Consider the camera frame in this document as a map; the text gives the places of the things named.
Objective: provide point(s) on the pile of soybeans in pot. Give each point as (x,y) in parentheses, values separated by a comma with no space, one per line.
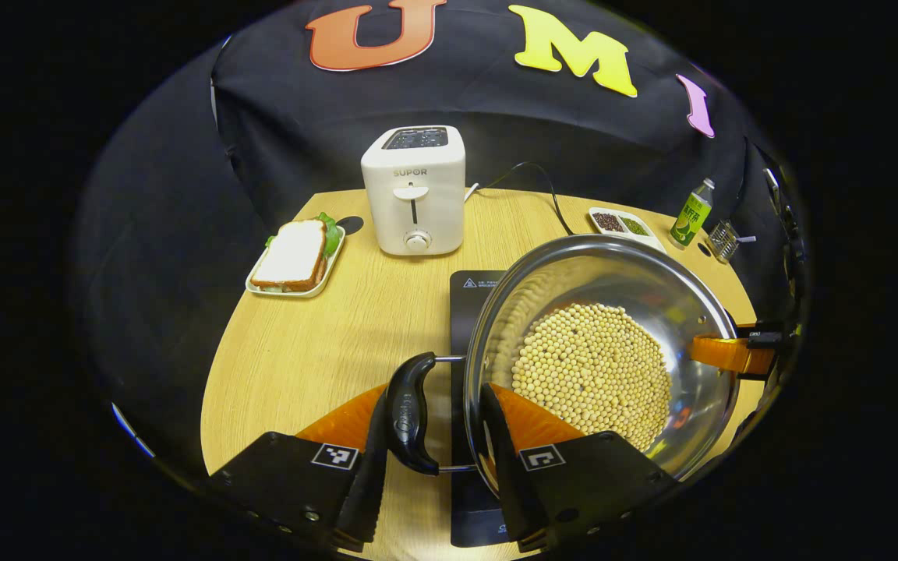
(589,374)

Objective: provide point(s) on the stainless steel pot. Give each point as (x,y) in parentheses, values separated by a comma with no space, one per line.
(613,273)

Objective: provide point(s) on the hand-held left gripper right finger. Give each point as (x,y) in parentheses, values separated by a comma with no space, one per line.
(511,475)

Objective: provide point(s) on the black induction cooktop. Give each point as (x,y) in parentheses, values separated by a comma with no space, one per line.
(466,312)

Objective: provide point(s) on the pile of green mung beans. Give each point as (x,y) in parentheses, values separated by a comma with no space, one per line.
(636,227)

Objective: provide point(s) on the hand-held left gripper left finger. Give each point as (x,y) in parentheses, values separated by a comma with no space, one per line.
(363,483)

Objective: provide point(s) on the white divided dish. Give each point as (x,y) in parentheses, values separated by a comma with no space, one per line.
(648,235)

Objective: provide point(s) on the green tea bottle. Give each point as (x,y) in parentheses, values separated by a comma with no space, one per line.
(691,218)

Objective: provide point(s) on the white toaster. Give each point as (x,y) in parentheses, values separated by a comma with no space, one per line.
(414,195)

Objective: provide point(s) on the pile of red beans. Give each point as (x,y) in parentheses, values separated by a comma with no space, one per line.
(609,222)

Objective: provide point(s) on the sandwich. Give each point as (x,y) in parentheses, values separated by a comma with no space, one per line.
(293,257)

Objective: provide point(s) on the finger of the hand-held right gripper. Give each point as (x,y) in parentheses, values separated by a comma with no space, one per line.
(768,336)
(730,354)

